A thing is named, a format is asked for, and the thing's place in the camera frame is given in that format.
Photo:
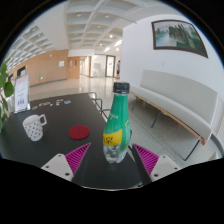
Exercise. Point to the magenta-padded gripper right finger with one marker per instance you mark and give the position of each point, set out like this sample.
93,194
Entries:
150,161

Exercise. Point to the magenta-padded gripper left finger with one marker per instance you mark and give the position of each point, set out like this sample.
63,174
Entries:
75,160

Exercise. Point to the green plastic drink bottle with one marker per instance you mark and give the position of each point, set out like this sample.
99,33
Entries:
116,123

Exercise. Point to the flat round red coaster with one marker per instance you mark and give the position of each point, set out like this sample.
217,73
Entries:
79,132

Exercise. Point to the white dotted mug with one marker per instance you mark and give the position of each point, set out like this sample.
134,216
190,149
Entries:
33,128

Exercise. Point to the small blue card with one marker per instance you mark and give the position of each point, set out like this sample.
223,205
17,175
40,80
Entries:
67,102

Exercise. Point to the small pale trinket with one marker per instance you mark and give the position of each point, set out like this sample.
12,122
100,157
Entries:
59,101

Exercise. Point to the small green round badge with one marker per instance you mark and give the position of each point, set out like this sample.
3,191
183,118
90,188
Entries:
34,107

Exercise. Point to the long white bench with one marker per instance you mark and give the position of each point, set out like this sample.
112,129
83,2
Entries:
180,100

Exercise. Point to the clear standing sign holder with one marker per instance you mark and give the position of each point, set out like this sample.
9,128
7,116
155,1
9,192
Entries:
22,93

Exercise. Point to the potted green leafy plant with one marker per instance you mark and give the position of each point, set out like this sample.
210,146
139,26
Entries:
6,90

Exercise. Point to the person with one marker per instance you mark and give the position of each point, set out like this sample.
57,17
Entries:
118,68

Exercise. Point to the dark framed landscape picture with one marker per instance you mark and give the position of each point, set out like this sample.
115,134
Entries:
178,36

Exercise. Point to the recessed ceiling lights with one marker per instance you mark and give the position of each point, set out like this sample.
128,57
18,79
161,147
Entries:
111,36

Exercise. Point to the white wall notice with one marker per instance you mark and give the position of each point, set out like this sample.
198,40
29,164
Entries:
61,63

